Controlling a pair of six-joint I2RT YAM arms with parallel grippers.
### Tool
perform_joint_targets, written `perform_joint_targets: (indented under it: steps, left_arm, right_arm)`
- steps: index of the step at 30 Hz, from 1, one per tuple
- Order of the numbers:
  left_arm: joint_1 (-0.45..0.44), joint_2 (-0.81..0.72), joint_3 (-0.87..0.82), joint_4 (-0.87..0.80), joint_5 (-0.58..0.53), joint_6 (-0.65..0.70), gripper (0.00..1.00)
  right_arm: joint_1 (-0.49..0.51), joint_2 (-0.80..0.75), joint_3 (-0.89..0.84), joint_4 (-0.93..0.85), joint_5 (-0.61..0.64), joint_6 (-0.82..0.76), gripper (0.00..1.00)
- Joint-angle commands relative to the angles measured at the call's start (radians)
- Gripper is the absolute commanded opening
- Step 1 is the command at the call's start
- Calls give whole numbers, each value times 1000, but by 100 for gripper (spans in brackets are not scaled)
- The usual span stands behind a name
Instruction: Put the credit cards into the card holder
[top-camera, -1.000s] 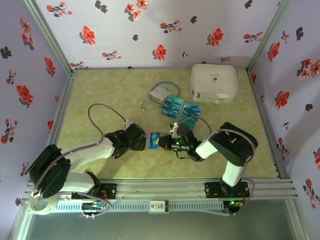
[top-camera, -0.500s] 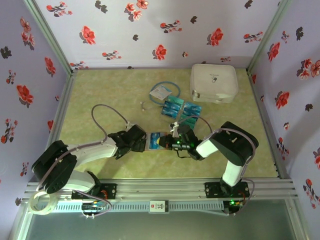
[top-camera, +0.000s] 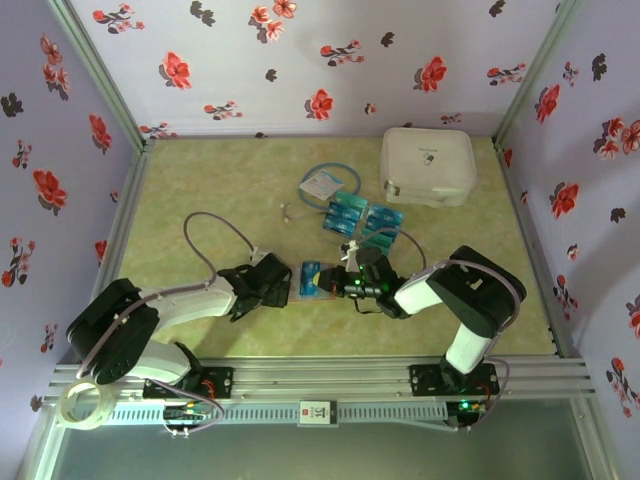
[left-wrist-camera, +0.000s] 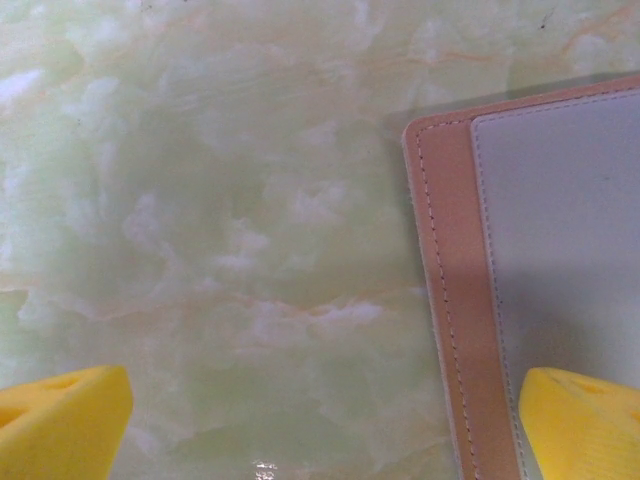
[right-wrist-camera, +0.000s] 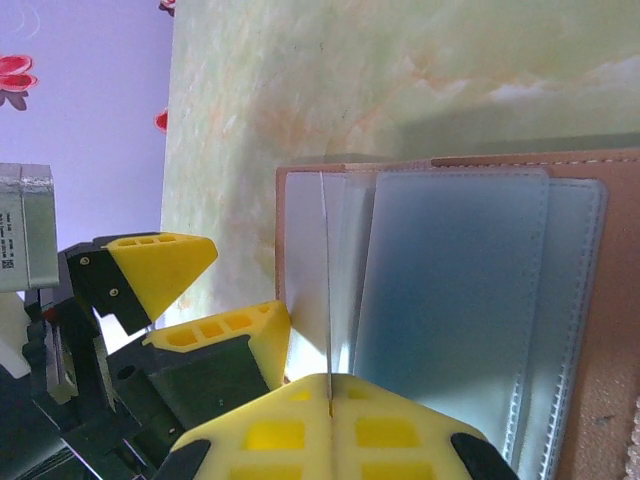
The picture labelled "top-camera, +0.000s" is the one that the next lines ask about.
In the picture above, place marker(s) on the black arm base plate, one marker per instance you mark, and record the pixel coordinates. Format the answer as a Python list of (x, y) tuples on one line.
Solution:
[(425, 380), (220, 380)]

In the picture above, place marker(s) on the aluminium frame post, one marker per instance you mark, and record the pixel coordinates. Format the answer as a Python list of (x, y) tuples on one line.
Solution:
[(101, 75), (536, 75)]

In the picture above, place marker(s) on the aluminium side rail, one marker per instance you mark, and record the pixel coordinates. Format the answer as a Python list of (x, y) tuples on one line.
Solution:
[(515, 200), (129, 200)]

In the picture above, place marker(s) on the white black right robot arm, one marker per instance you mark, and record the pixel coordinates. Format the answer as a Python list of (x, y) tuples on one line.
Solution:
[(475, 295)]

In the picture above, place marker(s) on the blue stethoscope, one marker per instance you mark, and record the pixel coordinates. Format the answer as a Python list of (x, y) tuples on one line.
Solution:
[(345, 167)]

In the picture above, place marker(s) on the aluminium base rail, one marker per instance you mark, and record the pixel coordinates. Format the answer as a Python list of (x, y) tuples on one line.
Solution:
[(320, 377)]

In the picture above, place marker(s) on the small white display label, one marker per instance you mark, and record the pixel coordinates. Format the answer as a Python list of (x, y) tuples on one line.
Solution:
[(318, 412)]

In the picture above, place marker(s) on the small circuit board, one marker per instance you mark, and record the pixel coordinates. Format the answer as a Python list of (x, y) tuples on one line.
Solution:
[(470, 407), (187, 412)]

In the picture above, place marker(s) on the clear tape roll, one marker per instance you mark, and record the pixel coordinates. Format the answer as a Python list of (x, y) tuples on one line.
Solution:
[(64, 406)]

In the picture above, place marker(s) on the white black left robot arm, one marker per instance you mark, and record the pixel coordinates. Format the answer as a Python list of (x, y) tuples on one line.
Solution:
[(190, 305)]

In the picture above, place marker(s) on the brown card holder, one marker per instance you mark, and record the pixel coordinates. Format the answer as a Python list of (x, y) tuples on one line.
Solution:
[(312, 298)]

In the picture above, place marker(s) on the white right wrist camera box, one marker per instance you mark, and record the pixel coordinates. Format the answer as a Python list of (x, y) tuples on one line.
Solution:
[(351, 250)]

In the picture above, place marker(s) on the white blue paper packet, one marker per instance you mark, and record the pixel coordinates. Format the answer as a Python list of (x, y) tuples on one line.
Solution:
[(320, 184)]

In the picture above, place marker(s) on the white zip pouch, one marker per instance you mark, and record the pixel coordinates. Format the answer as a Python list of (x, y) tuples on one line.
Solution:
[(427, 165)]

